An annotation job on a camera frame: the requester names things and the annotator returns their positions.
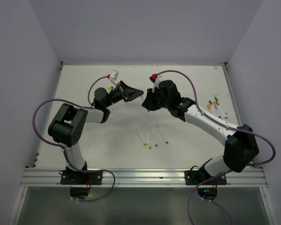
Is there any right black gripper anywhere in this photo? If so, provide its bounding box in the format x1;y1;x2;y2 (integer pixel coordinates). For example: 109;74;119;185
142;86;171;110

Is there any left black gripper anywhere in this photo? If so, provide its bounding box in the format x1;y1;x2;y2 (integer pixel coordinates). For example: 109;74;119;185
104;81;144;108

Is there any yellow marker pen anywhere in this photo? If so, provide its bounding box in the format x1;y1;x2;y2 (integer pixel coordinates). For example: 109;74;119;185
145;127;149;146

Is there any teal marker pen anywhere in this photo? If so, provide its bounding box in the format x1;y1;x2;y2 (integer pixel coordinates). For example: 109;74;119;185
151;127;158;147

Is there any green marker pen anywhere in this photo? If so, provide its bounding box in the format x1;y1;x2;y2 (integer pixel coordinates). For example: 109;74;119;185
147;129;152;149

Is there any light orange capped marker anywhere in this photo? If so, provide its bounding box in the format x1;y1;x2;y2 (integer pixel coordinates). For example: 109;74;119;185
207;103;221;119

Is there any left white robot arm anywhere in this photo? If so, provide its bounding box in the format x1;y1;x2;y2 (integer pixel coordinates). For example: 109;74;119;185
48;81;144;184

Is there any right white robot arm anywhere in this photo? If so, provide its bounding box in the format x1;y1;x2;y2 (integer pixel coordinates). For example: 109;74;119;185
142;80;259;184

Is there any blue capped marker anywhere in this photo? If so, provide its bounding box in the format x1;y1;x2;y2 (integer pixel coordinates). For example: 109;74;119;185
208;100;228;120

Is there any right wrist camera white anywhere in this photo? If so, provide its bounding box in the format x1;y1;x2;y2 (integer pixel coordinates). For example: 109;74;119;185
149;74;164;92

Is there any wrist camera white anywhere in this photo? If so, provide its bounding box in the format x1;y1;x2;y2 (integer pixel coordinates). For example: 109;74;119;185
149;74;164;92
109;70;118;86

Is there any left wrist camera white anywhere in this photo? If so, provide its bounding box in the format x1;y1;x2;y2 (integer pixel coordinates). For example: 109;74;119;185
109;70;118;86

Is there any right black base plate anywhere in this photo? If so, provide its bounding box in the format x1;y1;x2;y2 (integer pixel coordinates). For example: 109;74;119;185
184;165;227;201

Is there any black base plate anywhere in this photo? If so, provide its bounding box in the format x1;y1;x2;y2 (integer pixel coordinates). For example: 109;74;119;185
184;165;227;201
59;168;103;200

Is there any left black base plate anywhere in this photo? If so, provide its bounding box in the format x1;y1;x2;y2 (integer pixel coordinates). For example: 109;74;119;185
59;168;103;200

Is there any aluminium mounting rail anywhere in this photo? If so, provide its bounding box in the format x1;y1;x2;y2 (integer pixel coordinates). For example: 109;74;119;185
20;168;267;188

